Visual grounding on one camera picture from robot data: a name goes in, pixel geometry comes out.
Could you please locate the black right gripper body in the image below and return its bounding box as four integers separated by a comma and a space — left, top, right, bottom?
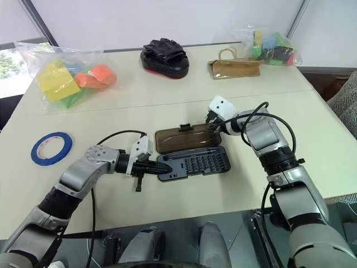
205, 109, 224, 131

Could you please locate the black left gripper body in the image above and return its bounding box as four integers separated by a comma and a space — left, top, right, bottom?
130, 152, 157, 193

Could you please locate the black screwdriver bit case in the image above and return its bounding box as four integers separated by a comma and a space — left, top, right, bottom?
154, 123, 232, 183

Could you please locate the brown paper bag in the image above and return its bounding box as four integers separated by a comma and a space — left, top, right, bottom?
207, 47, 262, 80

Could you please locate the black boxing focus mitt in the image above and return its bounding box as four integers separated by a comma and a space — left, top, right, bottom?
139, 39, 191, 81

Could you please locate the dark grey rounded shape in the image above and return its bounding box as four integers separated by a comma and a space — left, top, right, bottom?
199, 221, 233, 268
118, 225, 167, 265

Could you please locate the small yellow block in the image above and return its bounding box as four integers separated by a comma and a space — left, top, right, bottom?
252, 30, 264, 47

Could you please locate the clear bag of small blocks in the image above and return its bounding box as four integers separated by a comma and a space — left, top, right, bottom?
230, 25, 303, 68

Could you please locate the large green block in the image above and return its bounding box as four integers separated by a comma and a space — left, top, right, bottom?
56, 92, 88, 109

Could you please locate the large orange block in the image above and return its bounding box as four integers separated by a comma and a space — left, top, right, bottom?
74, 64, 117, 90

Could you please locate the blue tape roll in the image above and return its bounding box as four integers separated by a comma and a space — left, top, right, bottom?
31, 131, 75, 167

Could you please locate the large yellow block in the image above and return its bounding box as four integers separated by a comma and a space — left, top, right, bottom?
37, 59, 82, 103

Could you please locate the grey patterned fabric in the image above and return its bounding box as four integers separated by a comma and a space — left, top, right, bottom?
325, 70, 357, 132

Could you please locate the clear bag of large blocks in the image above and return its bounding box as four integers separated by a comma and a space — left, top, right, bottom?
14, 41, 120, 113

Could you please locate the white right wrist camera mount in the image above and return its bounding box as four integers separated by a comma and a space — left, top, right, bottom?
209, 95, 238, 121

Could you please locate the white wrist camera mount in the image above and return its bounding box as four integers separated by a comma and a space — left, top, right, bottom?
126, 135, 154, 178
209, 95, 238, 121

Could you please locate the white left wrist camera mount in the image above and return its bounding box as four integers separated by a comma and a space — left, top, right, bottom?
126, 135, 154, 178

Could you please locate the black screwdriver handle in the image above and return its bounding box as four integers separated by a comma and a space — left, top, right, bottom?
163, 150, 220, 161

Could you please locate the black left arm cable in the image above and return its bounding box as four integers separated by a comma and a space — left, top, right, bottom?
84, 128, 147, 268

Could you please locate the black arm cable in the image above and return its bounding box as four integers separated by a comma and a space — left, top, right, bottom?
213, 102, 298, 268
84, 128, 147, 268

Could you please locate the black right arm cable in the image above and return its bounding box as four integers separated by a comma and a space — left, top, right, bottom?
213, 102, 298, 268

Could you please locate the black metal frame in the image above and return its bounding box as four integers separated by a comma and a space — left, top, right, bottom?
249, 209, 283, 268

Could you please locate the black window frame bar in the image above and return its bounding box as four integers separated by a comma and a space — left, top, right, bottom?
26, 0, 60, 47

